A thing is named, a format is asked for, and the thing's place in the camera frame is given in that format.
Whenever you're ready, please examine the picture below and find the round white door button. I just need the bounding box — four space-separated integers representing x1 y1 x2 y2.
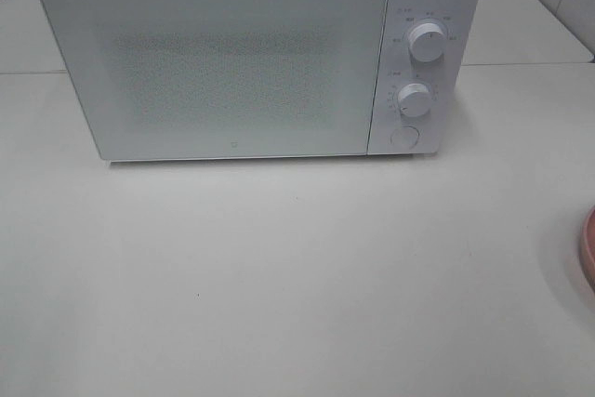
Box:
390 126 419 152

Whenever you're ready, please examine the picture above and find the white microwave door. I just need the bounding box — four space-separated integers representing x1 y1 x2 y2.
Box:
41 0 386 162

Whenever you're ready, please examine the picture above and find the white timer knob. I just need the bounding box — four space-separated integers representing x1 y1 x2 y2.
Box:
397 83 432 118

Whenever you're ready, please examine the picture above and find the pink round plate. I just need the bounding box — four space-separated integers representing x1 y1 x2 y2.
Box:
579 208 595 288

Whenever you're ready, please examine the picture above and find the upper white power knob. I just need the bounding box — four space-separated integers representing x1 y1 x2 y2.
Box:
406 19 447 63

